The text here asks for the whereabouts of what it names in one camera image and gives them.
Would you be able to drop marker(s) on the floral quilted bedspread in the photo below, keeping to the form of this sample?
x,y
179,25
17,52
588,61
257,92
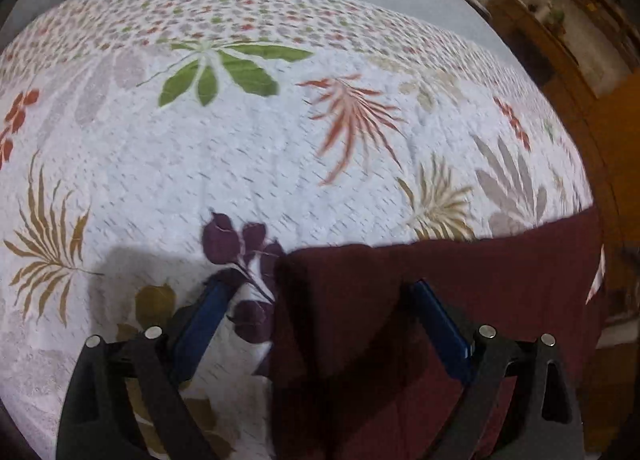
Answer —
x,y
146,144

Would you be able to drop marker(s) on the wooden desk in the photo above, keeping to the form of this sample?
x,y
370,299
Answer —
x,y
605,130

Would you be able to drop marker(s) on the maroon pants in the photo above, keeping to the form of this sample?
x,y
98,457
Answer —
x,y
352,373

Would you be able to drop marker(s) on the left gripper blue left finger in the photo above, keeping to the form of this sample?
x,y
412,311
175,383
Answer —
x,y
194,326

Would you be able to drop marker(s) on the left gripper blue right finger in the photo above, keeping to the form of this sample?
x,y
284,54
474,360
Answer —
x,y
453,348

